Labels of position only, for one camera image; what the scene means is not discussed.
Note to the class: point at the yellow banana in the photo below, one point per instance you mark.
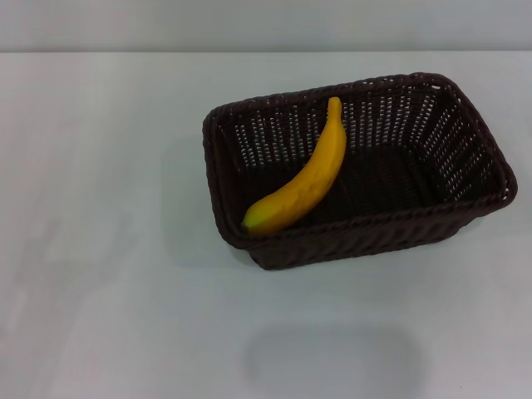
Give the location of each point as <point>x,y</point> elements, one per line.
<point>307,183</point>

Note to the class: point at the dark brown woven basket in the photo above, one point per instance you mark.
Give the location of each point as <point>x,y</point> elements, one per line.
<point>395,195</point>

